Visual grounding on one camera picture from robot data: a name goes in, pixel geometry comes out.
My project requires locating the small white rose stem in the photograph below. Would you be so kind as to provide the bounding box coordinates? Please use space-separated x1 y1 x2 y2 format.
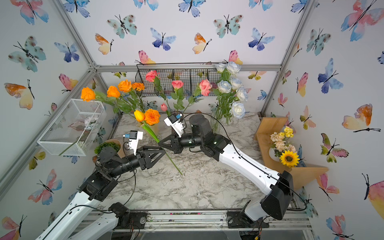
225 62 241 76

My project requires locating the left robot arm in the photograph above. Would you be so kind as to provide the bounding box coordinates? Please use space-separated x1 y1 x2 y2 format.
38 146 166 240

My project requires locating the white mesh wall basket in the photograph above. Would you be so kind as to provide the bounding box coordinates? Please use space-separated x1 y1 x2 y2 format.
37 99 107 157

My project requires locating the pink rose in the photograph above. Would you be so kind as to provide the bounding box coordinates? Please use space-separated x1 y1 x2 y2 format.
183 79 212 113

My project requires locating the pink rose pair stem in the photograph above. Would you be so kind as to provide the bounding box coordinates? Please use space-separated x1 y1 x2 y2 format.
146 71 185 113

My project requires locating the sunflower bouquet in vase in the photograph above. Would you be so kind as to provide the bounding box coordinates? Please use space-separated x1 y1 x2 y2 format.
269 126 301 168

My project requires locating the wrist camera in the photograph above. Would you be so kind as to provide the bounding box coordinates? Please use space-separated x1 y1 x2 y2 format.
123 131 144 156
164 114 184 138

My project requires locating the wooden corner shelf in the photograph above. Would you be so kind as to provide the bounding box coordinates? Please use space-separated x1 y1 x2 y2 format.
254 117 329 190

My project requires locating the black wire wall basket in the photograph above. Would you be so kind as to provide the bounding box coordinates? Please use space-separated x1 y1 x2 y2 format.
134 62 228 98

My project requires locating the orange tulip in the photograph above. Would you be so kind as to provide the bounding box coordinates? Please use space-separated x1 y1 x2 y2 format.
133 109 184 176

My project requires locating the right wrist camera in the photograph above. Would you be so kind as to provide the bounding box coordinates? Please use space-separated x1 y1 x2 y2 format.
164 114 184 138

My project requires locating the potted green succulent plant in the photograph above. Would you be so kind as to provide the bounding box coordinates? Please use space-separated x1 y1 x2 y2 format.
94 139 125 158

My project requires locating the pink tulip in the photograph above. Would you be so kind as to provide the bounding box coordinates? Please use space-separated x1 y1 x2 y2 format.
161 103 172 117

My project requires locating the orange ranunculus flower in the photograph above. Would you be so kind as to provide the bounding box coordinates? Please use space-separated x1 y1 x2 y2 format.
118 80 140 111

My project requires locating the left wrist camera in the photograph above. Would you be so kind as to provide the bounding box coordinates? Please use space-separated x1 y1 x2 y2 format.
123 131 144 156

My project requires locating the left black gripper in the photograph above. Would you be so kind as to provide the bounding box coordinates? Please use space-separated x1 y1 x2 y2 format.
108 145 163 179

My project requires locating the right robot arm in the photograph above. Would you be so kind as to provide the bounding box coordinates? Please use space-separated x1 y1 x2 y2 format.
159 114 294 221

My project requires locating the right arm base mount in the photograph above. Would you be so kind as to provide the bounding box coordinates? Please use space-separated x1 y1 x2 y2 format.
226 200 270 229

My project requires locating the yellow ruffled vase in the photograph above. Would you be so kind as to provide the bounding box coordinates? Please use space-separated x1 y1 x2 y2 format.
136 111 160 139

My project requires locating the orange rose flower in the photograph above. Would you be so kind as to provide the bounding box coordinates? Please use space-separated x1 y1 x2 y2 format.
107 86 140 114
80 86 142 124

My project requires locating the clear glass vase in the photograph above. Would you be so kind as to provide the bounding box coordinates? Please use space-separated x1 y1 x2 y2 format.
210 111 222 134

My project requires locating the small white rosebud stem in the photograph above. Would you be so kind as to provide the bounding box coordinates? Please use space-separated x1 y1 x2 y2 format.
213 80 232 120

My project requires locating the orange marigold stem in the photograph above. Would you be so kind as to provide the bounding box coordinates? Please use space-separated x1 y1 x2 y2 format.
145 109 161 126

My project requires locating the orange carnation flower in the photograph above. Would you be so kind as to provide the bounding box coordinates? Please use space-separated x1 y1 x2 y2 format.
131 82 148 113

